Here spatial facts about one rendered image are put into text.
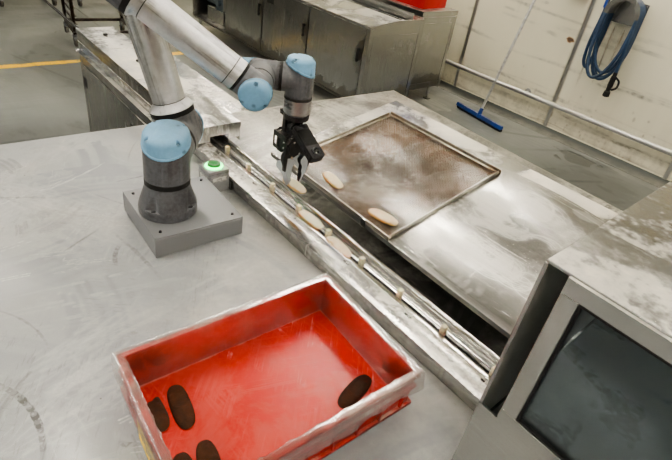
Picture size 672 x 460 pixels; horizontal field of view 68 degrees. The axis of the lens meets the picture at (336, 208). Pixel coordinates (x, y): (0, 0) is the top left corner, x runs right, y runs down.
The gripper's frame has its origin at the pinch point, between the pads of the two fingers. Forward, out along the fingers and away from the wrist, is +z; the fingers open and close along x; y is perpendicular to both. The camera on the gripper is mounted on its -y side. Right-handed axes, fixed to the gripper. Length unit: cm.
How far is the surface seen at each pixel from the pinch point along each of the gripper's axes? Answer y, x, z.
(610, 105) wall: 45, -370, 48
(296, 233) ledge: -13.5, 8.3, 7.6
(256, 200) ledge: 5.7, 8.9, 7.6
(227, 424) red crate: -50, 51, 12
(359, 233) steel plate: -18.3, -11.8, 11.8
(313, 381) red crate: -52, 32, 12
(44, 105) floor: 302, 2, 93
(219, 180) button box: 20.5, 12.8, 7.5
